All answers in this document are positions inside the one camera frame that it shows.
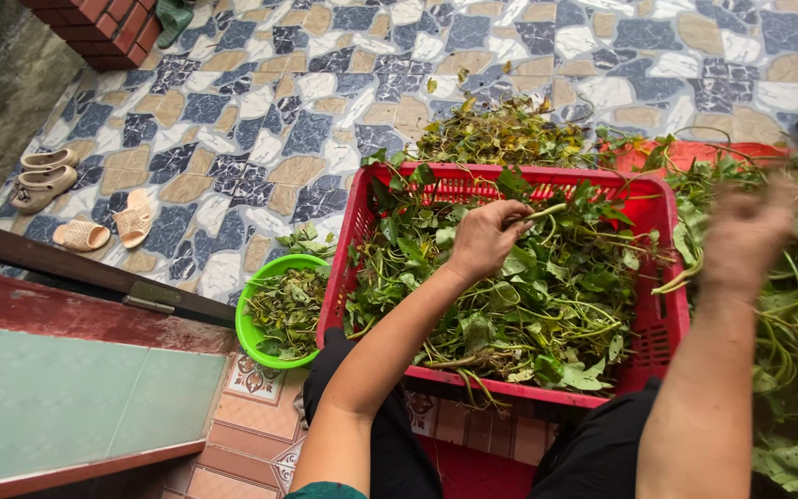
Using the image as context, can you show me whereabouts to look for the red plastic tray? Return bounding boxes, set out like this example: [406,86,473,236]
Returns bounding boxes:
[600,140,791,174]

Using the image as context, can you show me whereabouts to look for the red brick pillar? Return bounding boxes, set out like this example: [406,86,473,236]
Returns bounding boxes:
[20,0,163,72]

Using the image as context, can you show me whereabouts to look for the person's left hand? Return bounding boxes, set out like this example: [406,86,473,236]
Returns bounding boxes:
[444,200,536,286]

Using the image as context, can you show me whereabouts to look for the person's black trousers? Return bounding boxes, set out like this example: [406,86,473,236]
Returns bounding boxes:
[302,327,665,499]

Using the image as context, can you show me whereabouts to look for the dark wooden door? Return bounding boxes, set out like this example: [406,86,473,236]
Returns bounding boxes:
[0,214,237,329]

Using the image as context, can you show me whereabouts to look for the beige clog shoe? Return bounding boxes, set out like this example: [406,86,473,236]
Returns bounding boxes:
[10,165,79,215]
[20,148,80,173]

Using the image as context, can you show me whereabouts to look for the small loose leafy sprig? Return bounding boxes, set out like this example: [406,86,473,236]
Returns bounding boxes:
[276,222,339,261]

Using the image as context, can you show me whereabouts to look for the beige woven slipper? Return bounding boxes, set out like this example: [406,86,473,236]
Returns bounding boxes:
[112,189,152,250]
[52,219,112,252]

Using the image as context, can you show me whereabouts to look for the person's green shirt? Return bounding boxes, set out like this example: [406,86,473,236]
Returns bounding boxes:
[284,482,369,499]

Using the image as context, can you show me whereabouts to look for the green vegetable stem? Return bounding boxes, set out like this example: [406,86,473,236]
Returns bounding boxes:
[508,202,569,224]

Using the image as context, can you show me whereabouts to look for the red plastic crate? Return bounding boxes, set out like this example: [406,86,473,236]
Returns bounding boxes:
[316,161,691,410]

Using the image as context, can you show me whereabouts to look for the green plastic basin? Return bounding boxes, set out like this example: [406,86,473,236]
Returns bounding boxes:
[235,254,331,370]

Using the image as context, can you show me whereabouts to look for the heap of discarded yellowed leaves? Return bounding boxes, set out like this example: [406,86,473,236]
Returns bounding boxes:
[413,66,590,169]

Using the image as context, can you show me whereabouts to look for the pile of leafy green vines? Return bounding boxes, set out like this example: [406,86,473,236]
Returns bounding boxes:
[344,165,663,406]

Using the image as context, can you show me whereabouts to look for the person's right hand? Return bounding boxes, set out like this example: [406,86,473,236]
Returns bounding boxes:
[701,173,798,306]

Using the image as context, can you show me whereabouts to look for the red low stool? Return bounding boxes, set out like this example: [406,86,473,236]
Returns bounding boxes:
[416,435,538,499]

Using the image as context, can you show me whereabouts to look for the picked leaves in basin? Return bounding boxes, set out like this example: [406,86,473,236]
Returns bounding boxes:
[245,267,331,361]

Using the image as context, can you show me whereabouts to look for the metal door hinge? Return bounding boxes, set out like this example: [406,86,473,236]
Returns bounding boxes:
[121,280,183,316]

